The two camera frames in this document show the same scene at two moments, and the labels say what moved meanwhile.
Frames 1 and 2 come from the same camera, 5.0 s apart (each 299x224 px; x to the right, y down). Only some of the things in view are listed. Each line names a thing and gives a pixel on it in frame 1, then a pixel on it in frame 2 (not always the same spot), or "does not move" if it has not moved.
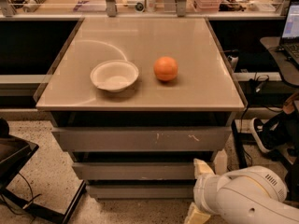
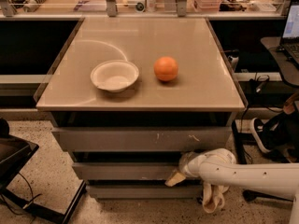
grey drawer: (135, 171) does not move
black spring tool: (35, 2) does not move
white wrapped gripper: (202, 188) to (189, 168)
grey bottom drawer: (141, 190) does not move
